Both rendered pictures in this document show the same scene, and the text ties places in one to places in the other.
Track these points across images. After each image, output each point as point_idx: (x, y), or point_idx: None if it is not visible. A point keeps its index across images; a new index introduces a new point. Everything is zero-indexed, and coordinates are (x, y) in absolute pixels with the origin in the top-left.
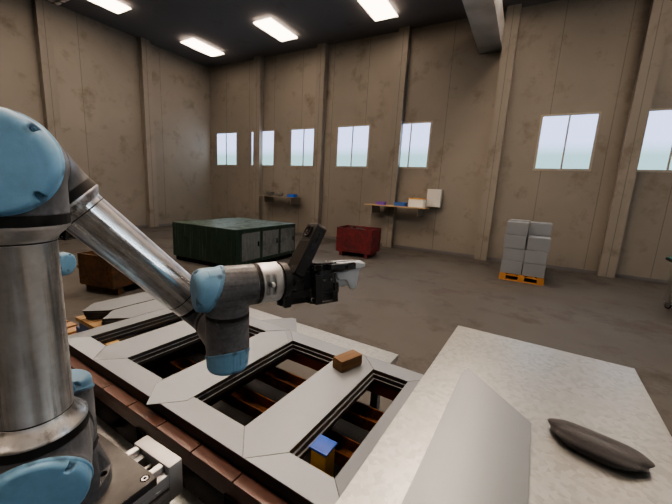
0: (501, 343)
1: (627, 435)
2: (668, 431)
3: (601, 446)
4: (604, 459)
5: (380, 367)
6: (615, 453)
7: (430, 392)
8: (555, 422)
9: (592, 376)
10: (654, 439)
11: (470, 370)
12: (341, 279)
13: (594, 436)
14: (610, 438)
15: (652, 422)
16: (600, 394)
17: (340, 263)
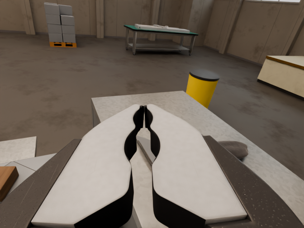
0: (128, 101)
1: (220, 132)
2: (222, 120)
3: (234, 150)
4: (239, 157)
5: (41, 164)
6: (239, 150)
7: (138, 179)
8: None
9: (179, 103)
10: (225, 128)
11: (138, 136)
12: None
13: (225, 145)
14: (229, 141)
15: (216, 118)
16: (192, 113)
17: (254, 216)
